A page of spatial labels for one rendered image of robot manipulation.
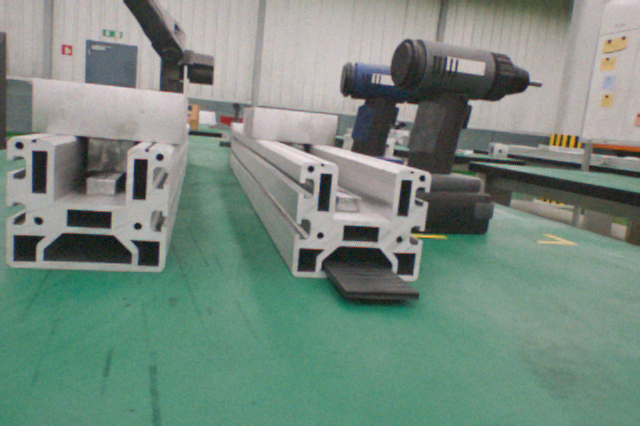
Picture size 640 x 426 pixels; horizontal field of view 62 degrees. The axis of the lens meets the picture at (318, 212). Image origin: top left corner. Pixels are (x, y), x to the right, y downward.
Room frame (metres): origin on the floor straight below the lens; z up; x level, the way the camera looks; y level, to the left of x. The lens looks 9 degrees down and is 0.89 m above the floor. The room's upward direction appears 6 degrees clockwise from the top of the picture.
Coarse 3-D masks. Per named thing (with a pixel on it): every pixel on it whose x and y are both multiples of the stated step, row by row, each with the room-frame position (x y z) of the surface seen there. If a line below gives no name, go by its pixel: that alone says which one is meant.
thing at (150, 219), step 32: (32, 160) 0.34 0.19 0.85; (64, 160) 0.37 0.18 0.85; (128, 160) 0.36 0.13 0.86; (160, 160) 0.37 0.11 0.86; (32, 192) 0.34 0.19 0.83; (64, 192) 0.38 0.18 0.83; (96, 192) 0.39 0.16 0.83; (128, 192) 0.36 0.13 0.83; (160, 192) 0.36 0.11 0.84; (32, 224) 0.34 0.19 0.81; (64, 224) 0.35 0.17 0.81; (96, 224) 0.36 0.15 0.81; (128, 224) 0.36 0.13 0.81; (160, 224) 0.39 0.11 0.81; (32, 256) 0.36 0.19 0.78; (64, 256) 0.36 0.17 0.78; (96, 256) 0.37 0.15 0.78; (128, 256) 0.38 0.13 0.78; (160, 256) 0.36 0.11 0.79
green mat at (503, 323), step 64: (0, 192) 0.60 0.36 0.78; (192, 192) 0.75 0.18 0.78; (0, 256) 0.36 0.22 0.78; (192, 256) 0.41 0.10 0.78; (256, 256) 0.43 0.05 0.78; (448, 256) 0.50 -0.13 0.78; (512, 256) 0.53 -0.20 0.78; (576, 256) 0.57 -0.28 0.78; (0, 320) 0.25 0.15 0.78; (64, 320) 0.26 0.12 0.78; (128, 320) 0.27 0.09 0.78; (192, 320) 0.28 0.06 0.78; (256, 320) 0.29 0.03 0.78; (320, 320) 0.30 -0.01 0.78; (384, 320) 0.31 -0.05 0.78; (448, 320) 0.32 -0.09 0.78; (512, 320) 0.33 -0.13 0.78; (576, 320) 0.35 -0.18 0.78; (0, 384) 0.20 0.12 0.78; (64, 384) 0.20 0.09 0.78; (128, 384) 0.20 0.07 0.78; (192, 384) 0.21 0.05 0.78; (256, 384) 0.22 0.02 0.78; (320, 384) 0.22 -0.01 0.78; (384, 384) 0.23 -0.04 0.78; (448, 384) 0.23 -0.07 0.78; (512, 384) 0.24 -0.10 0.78; (576, 384) 0.25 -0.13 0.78
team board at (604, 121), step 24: (624, 0) 3.80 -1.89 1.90; (600, 24) 3.98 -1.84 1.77; (624, 24) 3.76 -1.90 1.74; (600, 48) 3.94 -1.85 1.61; (624, 48) 3.72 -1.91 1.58; (600, 72) 3.90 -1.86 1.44; (624, 72) 3.69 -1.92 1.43; (600, 96) 3.86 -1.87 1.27; (624, 96) 3.65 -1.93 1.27; (600, 120) 3.82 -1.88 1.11; (624, 120) 3.61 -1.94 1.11; (624, 144) 3.49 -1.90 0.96; (576, 216) 3.93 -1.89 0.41
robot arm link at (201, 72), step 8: (168, 48) 1.23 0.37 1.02; (168, 56) 1.24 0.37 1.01; (176, 56) 1.24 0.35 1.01; (184, 56) 1.29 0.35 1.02; (192, 56) 1.30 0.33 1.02; (200, 56) 1.31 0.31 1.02; (208, 56) 1.31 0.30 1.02; (168, 64) 1.26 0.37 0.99; (176, 64) 1.26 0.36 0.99; (184, 64) 1.28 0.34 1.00; (192, 64) 1.28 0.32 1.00; (200, 64) 1.29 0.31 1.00; (208, 64) 1.30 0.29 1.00; (192, 72) 1.30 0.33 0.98; (200, 72) 1.30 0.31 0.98; (208, 72) 1.31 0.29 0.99; (192, 80) 1.31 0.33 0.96; (200, 80) 1.31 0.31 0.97; (208, 80) 1.31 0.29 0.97
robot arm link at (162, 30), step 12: (132, 0) 1.15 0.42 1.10; (144, 0) 1.16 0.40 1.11; (156, 0) 1.19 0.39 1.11; (132, 12) 1.17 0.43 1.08; (144, 12) 1.17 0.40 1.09; (156, 12) 1.18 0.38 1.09; (168, 12) 1.23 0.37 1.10; (144, 24) 1.19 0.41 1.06; (156, 24) 1.19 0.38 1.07; (168, 24) 1.21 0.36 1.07; (156, 36) 1.21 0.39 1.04; (168, 36) 1.21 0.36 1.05; (180, 36) 1.26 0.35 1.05; (156, 48) 1.23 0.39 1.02; (180, 48) 1.24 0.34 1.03; (180, 60) 1.26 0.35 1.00
